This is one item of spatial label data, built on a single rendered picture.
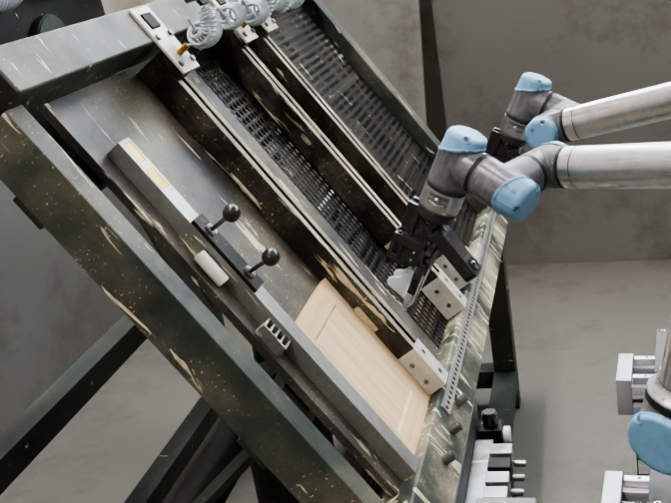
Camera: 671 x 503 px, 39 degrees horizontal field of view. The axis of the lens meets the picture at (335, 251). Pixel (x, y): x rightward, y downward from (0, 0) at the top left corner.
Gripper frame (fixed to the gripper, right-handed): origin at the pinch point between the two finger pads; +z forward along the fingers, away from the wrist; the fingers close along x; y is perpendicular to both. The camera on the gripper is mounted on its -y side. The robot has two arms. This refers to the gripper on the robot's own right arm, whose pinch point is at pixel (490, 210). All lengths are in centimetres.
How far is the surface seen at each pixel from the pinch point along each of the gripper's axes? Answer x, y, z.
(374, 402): 44, 6, 37
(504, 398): -106, -30, 112
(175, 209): 60, 58, 4
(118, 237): 84, 58, 1
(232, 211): 62, 45, -2
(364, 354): 32.3, 13.1, 34.3
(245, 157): 23, 58, 3
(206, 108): 22, 72, -4
